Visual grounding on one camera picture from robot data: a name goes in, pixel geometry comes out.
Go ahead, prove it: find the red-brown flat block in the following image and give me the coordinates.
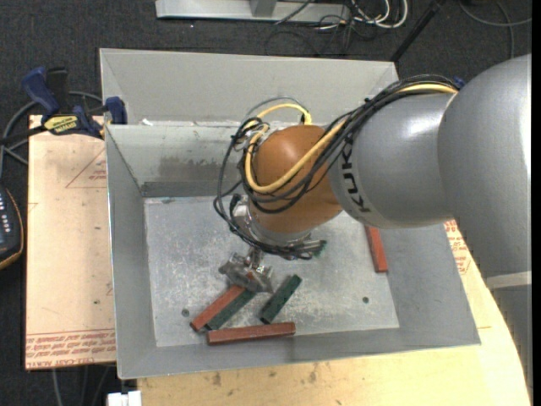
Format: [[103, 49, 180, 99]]
[[364, 225, 390, 274], [189, 284, 245, 333], [206, 321, 297, 347]]

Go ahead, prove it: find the dark green flat block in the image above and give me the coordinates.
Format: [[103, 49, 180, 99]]
[[205, 288, 257, 332], [259, 274, 303, 326]]

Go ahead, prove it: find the grey metal bin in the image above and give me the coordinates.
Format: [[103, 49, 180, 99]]
[[99, 47, 482, 381]]

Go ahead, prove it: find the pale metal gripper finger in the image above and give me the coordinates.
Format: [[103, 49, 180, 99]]
[[249, 265, 275, 294], [218, 252, 251, 287]]

